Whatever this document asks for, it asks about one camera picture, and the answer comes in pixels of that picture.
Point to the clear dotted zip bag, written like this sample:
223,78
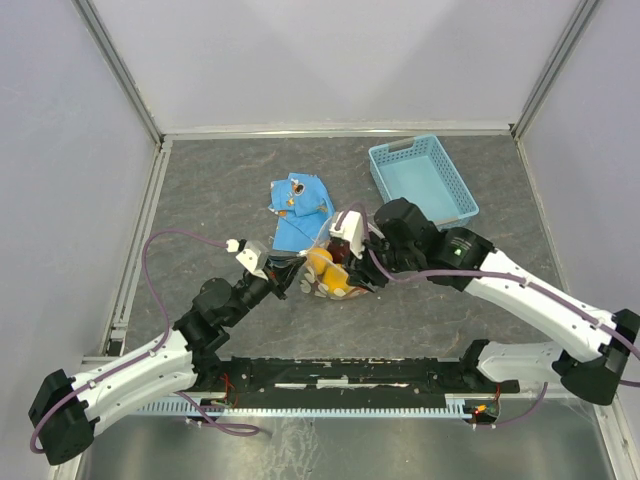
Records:
311,283

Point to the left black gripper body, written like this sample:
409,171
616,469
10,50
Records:
272,283

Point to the dark red apple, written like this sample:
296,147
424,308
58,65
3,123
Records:
339,250

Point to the light blue plastic basket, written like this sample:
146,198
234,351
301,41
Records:
420,170

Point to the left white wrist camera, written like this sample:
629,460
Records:
252,255

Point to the small yellow lemon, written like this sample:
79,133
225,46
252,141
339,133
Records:
319,259

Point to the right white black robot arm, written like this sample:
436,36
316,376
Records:
587,348

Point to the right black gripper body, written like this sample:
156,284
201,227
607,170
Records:
367,270

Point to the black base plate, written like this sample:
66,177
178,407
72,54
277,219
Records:
323,384

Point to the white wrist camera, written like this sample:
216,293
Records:
349,226
252,255

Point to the blue patterned cloth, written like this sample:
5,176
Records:
303,207

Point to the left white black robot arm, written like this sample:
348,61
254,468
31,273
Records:
70,411

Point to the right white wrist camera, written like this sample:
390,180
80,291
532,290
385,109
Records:
349,226

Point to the yellow round fruit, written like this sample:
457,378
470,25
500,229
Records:
335,280

